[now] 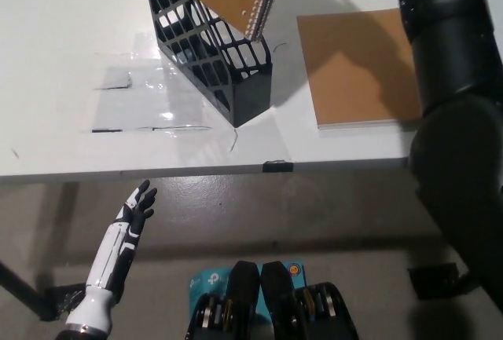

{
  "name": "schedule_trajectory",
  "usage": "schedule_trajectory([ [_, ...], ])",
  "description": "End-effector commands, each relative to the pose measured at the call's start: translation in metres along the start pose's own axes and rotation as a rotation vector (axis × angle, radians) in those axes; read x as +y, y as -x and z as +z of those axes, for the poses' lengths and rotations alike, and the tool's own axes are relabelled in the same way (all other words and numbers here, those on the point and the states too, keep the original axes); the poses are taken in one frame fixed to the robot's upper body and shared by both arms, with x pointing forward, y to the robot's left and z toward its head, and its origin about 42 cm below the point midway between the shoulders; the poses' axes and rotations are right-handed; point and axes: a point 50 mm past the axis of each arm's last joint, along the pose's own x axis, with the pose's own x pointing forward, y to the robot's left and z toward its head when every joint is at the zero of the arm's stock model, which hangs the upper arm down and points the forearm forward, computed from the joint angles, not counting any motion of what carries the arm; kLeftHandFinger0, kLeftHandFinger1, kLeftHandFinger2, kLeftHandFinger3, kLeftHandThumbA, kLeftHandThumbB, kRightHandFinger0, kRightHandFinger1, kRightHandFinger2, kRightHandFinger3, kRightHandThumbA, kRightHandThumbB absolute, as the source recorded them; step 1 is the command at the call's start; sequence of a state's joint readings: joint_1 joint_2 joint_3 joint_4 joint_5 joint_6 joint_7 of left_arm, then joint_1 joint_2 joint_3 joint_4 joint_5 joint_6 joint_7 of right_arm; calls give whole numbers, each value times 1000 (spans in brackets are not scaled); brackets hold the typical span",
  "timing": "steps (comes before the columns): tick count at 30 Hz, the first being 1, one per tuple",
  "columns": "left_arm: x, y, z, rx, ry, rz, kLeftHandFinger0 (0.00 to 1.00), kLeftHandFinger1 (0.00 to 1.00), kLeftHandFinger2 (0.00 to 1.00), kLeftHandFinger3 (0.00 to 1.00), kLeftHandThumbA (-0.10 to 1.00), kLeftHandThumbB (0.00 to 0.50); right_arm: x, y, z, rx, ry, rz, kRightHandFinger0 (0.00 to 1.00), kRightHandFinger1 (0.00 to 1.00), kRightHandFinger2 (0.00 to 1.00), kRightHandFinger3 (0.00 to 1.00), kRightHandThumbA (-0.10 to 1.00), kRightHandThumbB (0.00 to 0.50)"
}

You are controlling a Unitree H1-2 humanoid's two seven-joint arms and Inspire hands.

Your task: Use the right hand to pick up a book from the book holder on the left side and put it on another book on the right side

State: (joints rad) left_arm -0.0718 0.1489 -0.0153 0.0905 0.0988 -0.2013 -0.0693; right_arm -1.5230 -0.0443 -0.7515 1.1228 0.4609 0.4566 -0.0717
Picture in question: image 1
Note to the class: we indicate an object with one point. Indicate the white and black left hand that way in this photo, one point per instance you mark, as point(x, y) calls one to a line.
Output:
point(114, 257)

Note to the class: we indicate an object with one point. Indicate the black mesh book holder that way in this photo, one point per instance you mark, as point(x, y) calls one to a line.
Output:
point(251, 96)

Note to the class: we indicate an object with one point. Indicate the black table leg with foot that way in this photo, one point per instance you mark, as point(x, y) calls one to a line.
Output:
point(19, 289)
point(432, 281)

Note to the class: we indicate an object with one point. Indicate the thin black thread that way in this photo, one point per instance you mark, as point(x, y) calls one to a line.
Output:
point(234, 140)
point(280, 45)

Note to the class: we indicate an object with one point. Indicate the clear plastic sheet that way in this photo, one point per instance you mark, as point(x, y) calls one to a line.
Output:
point(165, 96)

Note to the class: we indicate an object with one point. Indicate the grey paper patch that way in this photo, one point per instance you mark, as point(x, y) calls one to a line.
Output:
point(112, 81)

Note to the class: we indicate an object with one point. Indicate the small black edge clip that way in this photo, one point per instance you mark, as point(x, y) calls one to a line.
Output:
point(277, 165)

